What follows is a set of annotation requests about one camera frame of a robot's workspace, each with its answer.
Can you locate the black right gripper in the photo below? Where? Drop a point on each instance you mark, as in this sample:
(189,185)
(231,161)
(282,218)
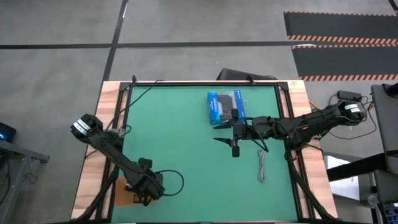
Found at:
(235,149)

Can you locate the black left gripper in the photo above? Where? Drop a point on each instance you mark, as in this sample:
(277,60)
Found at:
(149,189)

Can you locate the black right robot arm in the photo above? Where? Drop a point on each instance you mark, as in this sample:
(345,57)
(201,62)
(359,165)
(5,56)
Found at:
(311,123)

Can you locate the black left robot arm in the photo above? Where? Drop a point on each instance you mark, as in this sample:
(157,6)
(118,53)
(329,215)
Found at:
(115,149)

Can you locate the blue retail box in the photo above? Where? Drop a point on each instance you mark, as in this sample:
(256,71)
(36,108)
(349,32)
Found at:
(213,107)

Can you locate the orange plastic bin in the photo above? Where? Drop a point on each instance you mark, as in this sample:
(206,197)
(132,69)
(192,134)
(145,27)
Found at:
(121,199)

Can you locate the green table mat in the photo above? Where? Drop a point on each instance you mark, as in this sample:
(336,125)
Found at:
(192,174)

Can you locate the black computer box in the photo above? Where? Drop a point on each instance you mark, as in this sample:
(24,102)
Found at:
(236,74)

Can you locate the wooden worktable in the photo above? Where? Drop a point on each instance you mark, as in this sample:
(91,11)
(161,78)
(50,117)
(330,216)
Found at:
(107,99)

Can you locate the black power adapter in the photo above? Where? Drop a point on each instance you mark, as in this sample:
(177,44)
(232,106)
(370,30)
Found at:
(349,95)

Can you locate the black hazard-striped floor mat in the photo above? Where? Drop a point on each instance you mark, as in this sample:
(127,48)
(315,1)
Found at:
(342,25)
(345,60)

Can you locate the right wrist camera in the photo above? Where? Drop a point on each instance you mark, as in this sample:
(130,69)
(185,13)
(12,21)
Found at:
(240,130)

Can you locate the black aluminium table frame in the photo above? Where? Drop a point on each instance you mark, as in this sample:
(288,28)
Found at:
(126,86)

